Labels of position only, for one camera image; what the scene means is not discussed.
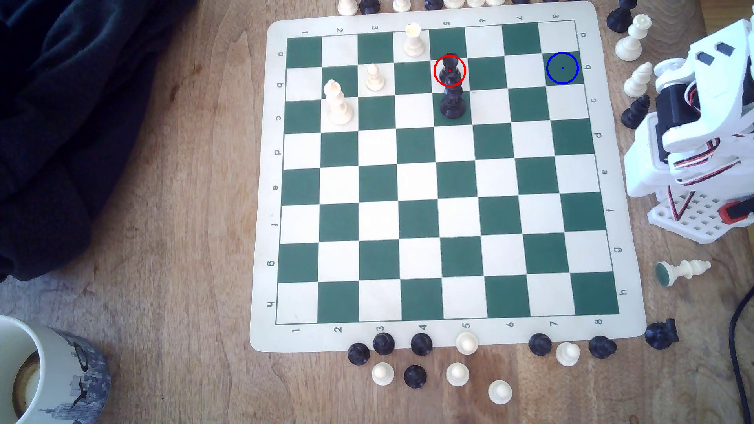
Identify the black chess rook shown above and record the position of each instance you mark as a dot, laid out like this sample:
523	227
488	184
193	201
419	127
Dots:
450	65

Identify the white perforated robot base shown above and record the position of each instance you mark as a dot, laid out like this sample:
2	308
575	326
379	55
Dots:
701	221

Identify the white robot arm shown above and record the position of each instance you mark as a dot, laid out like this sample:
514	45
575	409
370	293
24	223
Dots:
718	106

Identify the green and cream chess mat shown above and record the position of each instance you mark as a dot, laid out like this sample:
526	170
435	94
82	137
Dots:
412	176

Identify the tall white chess bishop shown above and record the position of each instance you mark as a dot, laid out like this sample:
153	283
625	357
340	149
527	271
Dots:
339	109

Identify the tall black chess king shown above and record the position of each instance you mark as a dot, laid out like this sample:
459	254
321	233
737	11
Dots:
452	106

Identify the black chess pawn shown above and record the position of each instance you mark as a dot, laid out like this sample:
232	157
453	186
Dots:
415	376
358	354
383	343
602	347
539	344
421	344

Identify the white chess rook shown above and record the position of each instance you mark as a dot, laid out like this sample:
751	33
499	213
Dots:
414	44

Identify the black chess bishop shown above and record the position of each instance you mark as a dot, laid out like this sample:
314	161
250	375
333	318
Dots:
633	115

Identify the white chess queen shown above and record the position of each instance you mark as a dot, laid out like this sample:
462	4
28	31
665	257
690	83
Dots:
630	47

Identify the black chess knight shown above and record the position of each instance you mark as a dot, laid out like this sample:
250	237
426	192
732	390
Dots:
661	334

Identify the white piece with green felt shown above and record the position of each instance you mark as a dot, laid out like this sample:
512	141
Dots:
683	271

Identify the dark navy cloth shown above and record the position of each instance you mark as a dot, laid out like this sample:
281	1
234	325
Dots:
59	118

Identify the printed ceramic mug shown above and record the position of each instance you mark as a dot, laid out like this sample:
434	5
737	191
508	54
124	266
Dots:
65	377

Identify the red and black clamp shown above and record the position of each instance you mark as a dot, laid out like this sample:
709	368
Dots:
736	212

